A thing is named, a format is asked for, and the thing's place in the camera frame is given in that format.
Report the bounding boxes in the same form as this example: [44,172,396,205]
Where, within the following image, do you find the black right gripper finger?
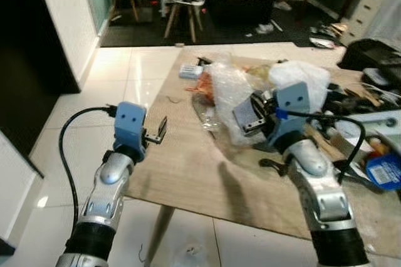
[232,99,265,136]

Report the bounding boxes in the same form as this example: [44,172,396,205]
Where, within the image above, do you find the clear plastic wrap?
[209,60,267,149]

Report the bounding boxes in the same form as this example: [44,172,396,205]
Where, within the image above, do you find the orange wrapper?
[190,70,217,96]

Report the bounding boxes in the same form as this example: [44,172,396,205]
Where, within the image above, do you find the white crumpled plastic bag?
[268,60,331,116]

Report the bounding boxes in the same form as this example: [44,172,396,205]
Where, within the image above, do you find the small white box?
[179,63,205,80]

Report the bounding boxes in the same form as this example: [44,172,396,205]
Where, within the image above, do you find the wooden table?
[122,48,401,259]

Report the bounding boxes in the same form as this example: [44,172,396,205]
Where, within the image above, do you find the white shoe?
[255,23,275,35]

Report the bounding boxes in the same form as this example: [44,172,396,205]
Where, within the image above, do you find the pile of slippers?
[310,23,347,49]

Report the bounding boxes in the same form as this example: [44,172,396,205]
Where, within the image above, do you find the black coffee table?
[206,0,275,28]

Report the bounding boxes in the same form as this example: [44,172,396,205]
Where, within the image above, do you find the black bag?
[340,38,401,75]

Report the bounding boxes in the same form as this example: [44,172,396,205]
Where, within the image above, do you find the blue packet with barcode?
[365,152,401,191]

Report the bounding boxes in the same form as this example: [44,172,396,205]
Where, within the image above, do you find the white drawer cabinet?
[341,0,401,46]

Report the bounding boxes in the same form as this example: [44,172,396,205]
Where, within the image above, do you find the light blue left wrist camera mount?
[115,102,148,155]

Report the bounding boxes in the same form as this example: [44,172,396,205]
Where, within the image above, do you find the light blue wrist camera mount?
[115,102,148,155]
[273,81,313,150]

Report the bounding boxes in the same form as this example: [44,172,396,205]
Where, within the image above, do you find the light blue right wrist camera mount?
[273,81,313,150]

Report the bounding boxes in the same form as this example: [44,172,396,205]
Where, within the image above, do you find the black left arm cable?
[58,106,120,221]

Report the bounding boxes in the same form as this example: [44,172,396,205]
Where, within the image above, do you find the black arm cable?
[276,107,368,184]
[58,106,120,221]

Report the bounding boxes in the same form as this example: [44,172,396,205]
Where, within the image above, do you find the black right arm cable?
[276,107,368,184]

